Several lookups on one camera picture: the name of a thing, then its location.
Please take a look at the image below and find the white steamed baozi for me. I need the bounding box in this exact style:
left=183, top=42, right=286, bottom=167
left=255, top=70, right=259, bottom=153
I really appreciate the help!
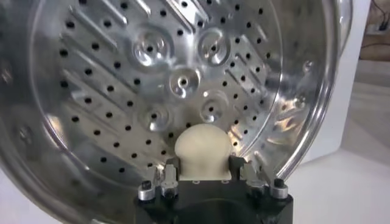
left=174, top=123, right=233, bottom=181

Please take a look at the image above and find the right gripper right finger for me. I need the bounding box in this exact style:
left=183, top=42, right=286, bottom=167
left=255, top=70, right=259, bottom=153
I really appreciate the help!
left=228, top=155, right=289, bottom=200

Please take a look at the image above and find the perforated steel steamer basket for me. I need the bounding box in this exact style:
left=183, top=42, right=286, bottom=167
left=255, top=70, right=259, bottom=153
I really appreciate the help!
left=0, top=0, right=354, bottom=224

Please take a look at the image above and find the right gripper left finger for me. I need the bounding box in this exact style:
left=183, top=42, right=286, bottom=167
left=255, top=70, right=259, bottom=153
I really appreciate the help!
left=136, top=156, right=182, bottom=201

